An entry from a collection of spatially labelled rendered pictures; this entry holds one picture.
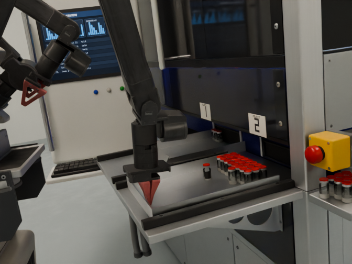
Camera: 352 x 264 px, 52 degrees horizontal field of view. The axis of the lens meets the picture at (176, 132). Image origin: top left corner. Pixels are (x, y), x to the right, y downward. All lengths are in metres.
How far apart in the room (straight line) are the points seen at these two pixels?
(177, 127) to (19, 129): 5.56
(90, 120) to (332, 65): 1.14
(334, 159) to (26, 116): 5.74
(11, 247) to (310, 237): 0.77
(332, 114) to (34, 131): 5.69
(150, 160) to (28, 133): 5.55
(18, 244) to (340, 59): 0.94
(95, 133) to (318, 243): 1.11
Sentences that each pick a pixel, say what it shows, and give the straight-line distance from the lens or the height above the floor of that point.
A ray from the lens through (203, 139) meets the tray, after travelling 1.50.
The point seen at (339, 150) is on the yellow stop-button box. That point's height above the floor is 1.00.
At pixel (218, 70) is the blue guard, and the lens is 1.21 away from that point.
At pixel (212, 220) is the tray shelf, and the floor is 0.87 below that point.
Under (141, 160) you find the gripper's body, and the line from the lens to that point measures 0.83.
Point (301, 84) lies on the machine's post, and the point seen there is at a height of 1.14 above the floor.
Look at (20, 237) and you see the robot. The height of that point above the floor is 0.80.
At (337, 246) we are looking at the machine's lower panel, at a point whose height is 0.71.
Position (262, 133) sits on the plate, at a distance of 1.04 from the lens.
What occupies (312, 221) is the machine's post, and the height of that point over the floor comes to 0.80.
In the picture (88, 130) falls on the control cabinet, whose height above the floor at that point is 0.94.
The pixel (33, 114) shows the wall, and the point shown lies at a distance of 6.28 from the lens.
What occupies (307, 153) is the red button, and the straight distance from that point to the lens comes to 0.85.
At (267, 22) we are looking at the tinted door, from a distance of 0.98.
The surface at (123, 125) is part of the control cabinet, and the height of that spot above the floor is 0.94.
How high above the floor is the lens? 1.25
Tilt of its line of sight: 13 degrees down
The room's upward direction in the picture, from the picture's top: 7 degrees counter-clockwise
